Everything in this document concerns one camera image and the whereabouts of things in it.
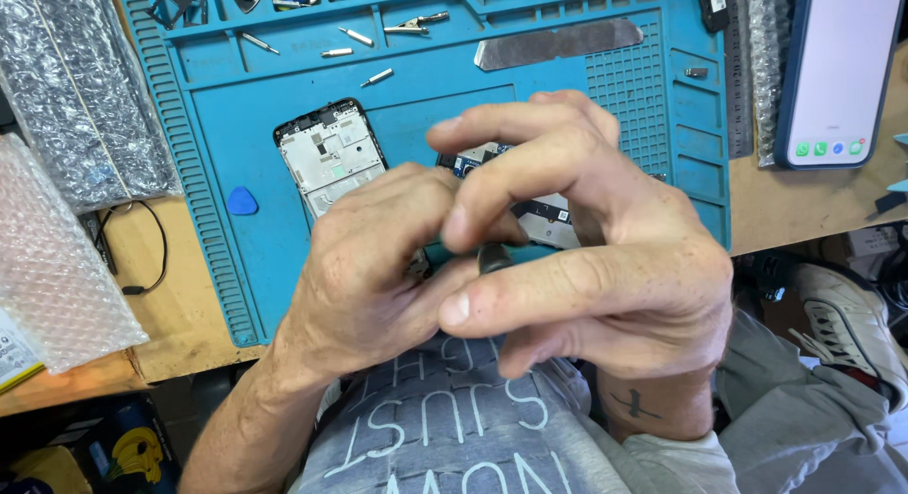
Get disassembled phone frame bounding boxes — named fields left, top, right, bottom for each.
left=273, top=97, right=390, bottom=220

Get flat metal pry plate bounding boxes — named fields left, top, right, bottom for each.
left=474, top=19, right=645, bottom=72

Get white sneaker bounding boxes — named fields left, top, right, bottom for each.
left=789, top=261, right=908, bottom=410

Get person's left hand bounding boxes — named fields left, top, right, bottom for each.
left=273, top=161, right=529, bottom=389

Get grey printed shirt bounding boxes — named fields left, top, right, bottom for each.
left=287, top=331, right=742, bottom=494

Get white bubble wrap bag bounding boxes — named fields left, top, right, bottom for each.
left=0, top=134, right=150, bottom=374

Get person's right hand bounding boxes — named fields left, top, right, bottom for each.
left=424, top=90, right=736, bottom=381

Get black screwdriver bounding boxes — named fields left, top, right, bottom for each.
left=477, top=242, right=515, bottom=277

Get dark bubble wrap bag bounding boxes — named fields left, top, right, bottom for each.
left=0, top=0, right=184, bottom=213

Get clear bubble wrap strip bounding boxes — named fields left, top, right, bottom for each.
left=746, top=0, right=785, bottom=169

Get black cable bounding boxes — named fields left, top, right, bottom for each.
left=96, top=199, right=168, bottom=296

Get grey trousers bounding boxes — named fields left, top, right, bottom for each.
left=713, top=310, right=908, bottom=494

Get black bag with yellow print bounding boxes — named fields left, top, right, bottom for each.
left=71, top=402, right=178, bottom=491

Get smartphone in blue case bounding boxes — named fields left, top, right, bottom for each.
left=773, top=0, right=908, bottom=171

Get steel ruler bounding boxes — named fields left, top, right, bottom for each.
left=724, top=0, right=754, bottom=159

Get phone body with circuit board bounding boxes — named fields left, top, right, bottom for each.
left=436, top=142, right=593, bottom=251

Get black plastic frame part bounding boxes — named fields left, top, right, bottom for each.
left=145, top=0, right=209, bottom=30

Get metal alligator clip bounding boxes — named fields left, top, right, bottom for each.
left=383, top=11, right=450, bottom=35

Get blue triangular opening pick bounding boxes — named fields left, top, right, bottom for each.
left=227, top=186, right=259, bottom=217

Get blue silicone repair mat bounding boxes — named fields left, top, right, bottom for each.
left=117, top=0, right=733, bottom=348

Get white labelled packet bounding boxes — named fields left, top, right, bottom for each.
left=0, top=310, right=45, bottom=394

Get small black phone part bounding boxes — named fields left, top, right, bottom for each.
left=697, top=0, right=730, bottom=33

